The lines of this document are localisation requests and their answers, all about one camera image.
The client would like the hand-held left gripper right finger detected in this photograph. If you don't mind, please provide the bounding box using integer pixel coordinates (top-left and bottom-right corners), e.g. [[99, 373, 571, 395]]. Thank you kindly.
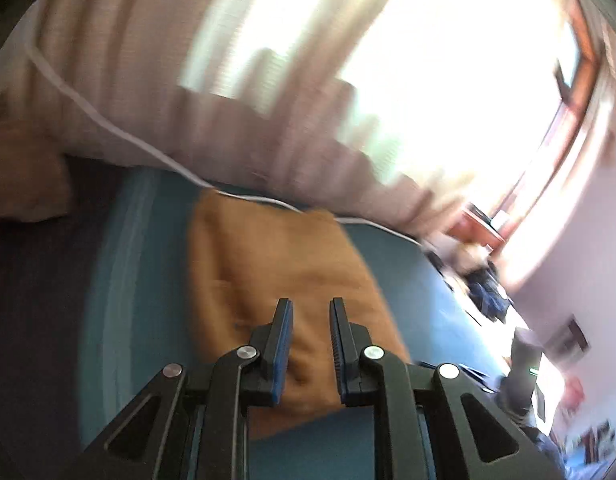
[[329, 297, 564, 480]]

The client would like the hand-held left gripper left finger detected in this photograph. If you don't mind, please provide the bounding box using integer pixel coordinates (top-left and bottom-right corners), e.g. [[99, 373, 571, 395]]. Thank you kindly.
[[80, 298, 294, 480]]

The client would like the tan fuzzy sweater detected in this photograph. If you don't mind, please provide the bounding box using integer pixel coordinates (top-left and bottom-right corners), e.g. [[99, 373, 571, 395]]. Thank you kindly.
[[187, 192, 415, 442]]

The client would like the dark blue cloth pile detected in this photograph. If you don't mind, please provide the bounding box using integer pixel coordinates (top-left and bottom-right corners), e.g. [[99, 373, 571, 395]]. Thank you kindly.
[[460, 257, 515, 323]]

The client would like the wooden furniture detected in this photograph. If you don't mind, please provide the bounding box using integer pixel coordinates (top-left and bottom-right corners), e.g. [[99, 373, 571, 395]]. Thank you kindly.
[[445, 204, 507, 252]]

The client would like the dark bed sheet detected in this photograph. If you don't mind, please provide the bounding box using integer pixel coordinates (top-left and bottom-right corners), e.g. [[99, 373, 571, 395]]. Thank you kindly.
[[0, 157, 121, 480]]

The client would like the cream lace curtain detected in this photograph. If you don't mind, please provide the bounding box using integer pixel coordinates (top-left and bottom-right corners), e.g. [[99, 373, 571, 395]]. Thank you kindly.
[[0, 0, 494, 242]]

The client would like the dark wall fixture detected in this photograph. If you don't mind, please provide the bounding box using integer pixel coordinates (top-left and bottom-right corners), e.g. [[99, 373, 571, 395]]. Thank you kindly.
[[547, 314, 590, 362]]

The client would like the white cable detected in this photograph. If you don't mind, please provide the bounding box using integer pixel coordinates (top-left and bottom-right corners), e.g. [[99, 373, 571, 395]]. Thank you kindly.
[[25, 35, 425, 247]]

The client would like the wooden window frame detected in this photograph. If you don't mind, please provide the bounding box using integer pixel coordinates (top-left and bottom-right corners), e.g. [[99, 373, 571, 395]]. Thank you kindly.
[[488, 0, 616, 243]]

